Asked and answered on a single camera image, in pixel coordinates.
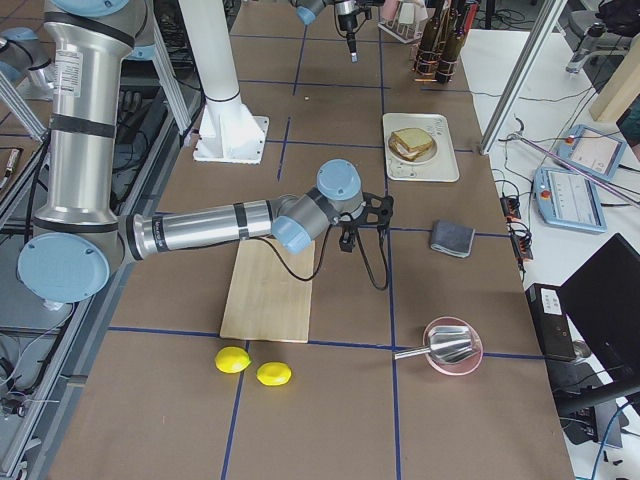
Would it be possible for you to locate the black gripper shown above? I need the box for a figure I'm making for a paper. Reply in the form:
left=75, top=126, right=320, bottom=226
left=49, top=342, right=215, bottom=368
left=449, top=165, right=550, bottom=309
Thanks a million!
left=339, top=212, right=361, bottom=253
left=337, top=12, right=358, bottom=63

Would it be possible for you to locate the bread slice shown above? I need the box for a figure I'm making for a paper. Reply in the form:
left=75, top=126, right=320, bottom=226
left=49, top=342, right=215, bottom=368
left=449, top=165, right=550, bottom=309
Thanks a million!
left=390, top=145, right=432, bottom=162
left=389, top=127, right=434, bottom=153

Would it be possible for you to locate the round white plate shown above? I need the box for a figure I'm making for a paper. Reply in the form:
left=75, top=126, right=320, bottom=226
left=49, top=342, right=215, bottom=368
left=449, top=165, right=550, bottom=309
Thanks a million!
left=388, top=127, right=436, bottom=162

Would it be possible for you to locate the cream bear serving tray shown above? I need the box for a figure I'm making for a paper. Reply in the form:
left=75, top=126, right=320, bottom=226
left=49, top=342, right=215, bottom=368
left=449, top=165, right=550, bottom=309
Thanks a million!
left=382, top=113, right=459, bottom=182

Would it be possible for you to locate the pink cup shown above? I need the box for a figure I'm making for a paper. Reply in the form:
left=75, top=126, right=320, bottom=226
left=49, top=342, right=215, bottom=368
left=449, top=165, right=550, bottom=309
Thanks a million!
left=380, top=0, right=400, bottom=21

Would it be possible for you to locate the dark green wine bottle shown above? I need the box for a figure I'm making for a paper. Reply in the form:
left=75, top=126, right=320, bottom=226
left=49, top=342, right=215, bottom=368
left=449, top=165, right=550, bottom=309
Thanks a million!
left=435, top=1, right=478, bottom=84

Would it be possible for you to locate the bamboo cutting board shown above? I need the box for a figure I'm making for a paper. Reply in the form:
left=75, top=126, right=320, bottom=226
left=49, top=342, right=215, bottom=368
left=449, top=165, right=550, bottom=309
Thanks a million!
left=220, top=239, right=315, bottom=343

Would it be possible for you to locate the bread slice on plate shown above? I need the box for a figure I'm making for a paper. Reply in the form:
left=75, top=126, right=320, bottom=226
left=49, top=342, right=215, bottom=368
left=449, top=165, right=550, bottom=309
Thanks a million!
left=390, top=145, right=432, bottom=162

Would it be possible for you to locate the folded grey cloth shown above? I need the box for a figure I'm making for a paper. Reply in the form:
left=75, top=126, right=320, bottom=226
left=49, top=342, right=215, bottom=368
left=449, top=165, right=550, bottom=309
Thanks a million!
left=430, top=220, right=476, bottom=258

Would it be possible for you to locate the metal spoon in bowl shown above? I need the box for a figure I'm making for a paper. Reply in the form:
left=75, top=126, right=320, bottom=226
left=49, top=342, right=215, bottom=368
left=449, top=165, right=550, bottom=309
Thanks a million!
left=394, top=325, right=478, bottom=364

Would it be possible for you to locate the yellow lemon right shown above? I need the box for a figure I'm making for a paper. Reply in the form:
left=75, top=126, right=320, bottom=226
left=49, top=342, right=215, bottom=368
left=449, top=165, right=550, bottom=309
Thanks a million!
left=256, top=361, right=293, bottom=387

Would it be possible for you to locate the yellow lemon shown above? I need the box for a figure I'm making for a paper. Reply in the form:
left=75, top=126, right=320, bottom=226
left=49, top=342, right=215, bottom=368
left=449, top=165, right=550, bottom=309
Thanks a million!
left=214, top=346, right=251, bottom=374
left=256, top=361, right=293, bottom=387

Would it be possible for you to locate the yellow lemon left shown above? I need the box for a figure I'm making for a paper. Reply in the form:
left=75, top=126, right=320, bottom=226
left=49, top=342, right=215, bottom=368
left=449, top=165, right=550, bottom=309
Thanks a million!
left=214, top=346, right=251, bottom=374

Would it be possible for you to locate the pink bowl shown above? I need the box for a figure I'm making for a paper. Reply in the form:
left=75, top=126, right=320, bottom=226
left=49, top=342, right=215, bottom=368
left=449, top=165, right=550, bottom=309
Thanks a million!
left=423, top=316, right=484, bottom=376

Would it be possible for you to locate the pink reacher stick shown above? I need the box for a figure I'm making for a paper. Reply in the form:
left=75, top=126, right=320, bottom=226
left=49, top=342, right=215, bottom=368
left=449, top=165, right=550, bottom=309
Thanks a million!
left=506, top=128, right=639, bottom=208

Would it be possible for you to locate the blue teach pendant near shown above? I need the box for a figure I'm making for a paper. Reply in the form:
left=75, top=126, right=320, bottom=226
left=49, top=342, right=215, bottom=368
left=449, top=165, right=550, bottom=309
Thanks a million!
left=534, top=167, right=607, bottom=234

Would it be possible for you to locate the blue teach pendant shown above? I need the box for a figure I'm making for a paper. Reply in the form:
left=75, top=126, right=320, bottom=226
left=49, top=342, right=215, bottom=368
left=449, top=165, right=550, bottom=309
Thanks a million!
left=557, top=124, right=626, bottom=180
left=534, top=167, right=607, bottom=234

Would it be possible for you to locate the blue teach pendant far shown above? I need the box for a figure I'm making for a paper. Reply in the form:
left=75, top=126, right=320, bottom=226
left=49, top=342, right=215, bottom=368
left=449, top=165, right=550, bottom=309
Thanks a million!
left=557, top=124, right=626, bottom=180

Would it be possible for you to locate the black monitor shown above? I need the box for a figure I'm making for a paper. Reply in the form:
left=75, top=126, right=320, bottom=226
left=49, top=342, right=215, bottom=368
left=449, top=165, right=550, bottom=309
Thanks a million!
left=556, top=233, right=639, bottom=415

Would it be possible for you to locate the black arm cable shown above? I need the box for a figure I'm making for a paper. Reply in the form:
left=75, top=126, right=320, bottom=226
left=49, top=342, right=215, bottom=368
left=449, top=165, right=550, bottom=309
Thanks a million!
left=254, top=219, right=390, bottom=291

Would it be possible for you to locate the white wire cup rack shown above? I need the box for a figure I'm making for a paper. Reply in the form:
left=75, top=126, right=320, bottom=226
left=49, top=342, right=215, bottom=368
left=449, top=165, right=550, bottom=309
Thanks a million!
left=378, top=0, right=428, bottom=44

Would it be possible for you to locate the copper wire bottle rack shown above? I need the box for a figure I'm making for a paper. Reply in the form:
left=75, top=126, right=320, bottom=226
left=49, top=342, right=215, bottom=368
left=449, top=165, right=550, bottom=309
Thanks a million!
left=413, top=48, right=459, bottom=84

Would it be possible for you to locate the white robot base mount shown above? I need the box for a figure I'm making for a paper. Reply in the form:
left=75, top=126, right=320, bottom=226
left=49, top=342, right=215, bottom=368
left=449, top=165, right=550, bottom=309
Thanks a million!
left=179, top=0, right=269, bottom=164

